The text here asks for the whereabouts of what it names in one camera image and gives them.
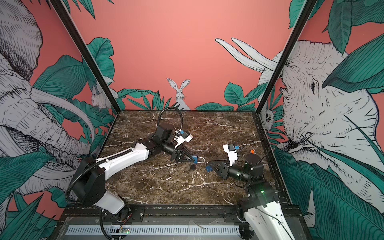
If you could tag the left black frame post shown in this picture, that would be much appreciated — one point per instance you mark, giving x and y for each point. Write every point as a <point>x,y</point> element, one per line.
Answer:
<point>67,21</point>

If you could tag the black frame post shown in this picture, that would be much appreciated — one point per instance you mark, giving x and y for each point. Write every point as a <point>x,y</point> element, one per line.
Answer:
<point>67,21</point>
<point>299,25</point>

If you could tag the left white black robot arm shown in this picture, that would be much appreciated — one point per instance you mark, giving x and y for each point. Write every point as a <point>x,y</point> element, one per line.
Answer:
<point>89,181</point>

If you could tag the blue padlock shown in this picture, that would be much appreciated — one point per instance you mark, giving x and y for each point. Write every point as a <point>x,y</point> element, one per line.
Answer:
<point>198,160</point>
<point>209,169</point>

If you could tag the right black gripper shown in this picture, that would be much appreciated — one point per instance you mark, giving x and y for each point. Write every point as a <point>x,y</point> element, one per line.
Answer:
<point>227,170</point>

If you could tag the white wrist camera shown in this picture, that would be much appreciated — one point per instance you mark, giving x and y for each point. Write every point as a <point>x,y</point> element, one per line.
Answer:
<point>181,137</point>
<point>232,151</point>

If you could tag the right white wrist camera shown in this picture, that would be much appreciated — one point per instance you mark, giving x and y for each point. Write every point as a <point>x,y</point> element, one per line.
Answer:
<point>232,151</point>

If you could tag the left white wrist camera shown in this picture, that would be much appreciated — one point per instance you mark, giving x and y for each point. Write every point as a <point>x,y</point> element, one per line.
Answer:
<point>181,137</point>

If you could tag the black front mounting rail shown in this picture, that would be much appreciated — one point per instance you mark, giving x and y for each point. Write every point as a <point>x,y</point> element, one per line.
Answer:
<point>140,212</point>

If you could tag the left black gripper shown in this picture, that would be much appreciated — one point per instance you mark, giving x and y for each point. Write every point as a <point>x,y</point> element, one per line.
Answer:
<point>190,160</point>

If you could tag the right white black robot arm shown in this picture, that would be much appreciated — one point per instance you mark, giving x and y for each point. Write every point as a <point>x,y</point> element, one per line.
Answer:
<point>261,209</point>

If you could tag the white slotted cable duct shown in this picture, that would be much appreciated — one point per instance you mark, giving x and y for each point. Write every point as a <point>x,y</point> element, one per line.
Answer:
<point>151,230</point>

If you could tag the right black frame post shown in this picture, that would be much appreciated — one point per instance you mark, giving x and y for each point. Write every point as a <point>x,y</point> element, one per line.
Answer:
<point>299,25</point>

